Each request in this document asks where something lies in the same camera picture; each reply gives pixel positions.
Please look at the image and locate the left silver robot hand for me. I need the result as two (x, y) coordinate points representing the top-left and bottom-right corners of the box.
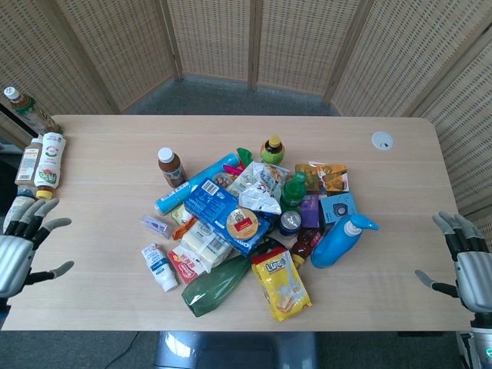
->
(0, 197), (75, 300)

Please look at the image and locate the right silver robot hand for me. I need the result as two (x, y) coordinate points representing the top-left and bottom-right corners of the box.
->
(414, 211), (492, 314)

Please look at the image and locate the brown sauce bottle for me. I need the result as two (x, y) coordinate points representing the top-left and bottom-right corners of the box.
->
(157, 147), (188, 190)

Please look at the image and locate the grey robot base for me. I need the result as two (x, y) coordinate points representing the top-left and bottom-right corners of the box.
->
(153, 331), (321, 369)

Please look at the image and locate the clear bottle with blue cap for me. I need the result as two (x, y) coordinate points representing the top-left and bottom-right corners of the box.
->
(3, 186), (40, 231)

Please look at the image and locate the brown bottle barcode label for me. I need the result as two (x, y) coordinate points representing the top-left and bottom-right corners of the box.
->
(14, 137), (45, 188)

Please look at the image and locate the white bottle green label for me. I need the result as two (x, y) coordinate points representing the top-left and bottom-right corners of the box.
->
(33, 131), (68, 201)

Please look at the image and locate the blue detergent pump bottle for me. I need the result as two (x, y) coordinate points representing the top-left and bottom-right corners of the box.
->
(310, 212), (380, 269)

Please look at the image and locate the tea bottle white cap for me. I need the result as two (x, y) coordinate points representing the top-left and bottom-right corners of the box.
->
(2, 86), (63, 136)

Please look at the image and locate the dark red sauce bottle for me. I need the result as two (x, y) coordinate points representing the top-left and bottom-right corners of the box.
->
(289, 227), (326, 269)

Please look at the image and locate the blue drink can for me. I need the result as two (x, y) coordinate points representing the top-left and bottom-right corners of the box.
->
(278, 210), (305, 237)

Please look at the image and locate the green soda bottle green cap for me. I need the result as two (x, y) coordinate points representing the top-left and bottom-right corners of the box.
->
(279, 171), (309, 213)

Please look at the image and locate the green tea bottle yellow cap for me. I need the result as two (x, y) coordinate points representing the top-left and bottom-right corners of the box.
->
(260, 135), (288, 166)

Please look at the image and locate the white blue tube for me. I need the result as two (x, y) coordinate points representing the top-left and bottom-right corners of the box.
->
(140, 242), (180, 294)

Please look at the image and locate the small purple plastic case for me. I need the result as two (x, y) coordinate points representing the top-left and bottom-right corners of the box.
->
(141, 214), (172, 241)

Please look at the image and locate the light blue box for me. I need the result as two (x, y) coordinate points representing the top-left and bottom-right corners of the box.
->
(319, 191), (359, 226)

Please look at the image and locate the small orange packet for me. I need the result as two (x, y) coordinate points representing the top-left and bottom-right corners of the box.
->
(171, 224), (194, 241)

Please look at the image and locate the red white snack packet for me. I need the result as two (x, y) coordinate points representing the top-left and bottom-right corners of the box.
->
(167, 245), (209, 286)

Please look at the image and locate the small yellow green packet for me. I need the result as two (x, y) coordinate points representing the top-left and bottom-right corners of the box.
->
(170, 204), (194, 226)

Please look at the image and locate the purple box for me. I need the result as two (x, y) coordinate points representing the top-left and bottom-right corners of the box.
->
(301, 193), (328, 230)

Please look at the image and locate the orange gold packet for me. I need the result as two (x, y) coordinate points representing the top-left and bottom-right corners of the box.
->
(294, 162), (352, 194)

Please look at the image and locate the white cheese package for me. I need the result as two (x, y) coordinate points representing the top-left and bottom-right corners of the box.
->
(180, 220), (234, 274)

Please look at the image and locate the yellow Lipo biscuit bag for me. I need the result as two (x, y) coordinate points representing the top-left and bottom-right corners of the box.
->
(251, 246), (313, 322)

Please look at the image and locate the blue Oreo cookie box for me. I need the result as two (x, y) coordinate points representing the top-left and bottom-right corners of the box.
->
(183, 178), (271, 258)

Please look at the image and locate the blue cylindrical roll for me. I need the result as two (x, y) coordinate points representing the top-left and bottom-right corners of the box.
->
(155, 152), (241, 217)

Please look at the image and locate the silver foil snack bag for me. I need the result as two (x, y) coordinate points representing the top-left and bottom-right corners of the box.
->
(238, 183), (283, 216)

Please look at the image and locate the round tin red label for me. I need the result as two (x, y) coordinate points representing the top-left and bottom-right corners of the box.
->
(225, 208), (260, 241)

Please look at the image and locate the white green snack bag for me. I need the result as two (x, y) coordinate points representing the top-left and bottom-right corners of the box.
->
(226, 161), (291, 201)

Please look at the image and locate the woven folding screen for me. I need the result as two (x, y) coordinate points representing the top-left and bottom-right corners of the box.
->
(0, 0), (492, 239)

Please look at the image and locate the black floor cable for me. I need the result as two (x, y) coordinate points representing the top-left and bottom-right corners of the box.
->
(121, 331), (140, 363)

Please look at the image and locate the white table cable grommet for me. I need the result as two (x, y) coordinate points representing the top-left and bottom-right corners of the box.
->
(371, 131), (395, 152)

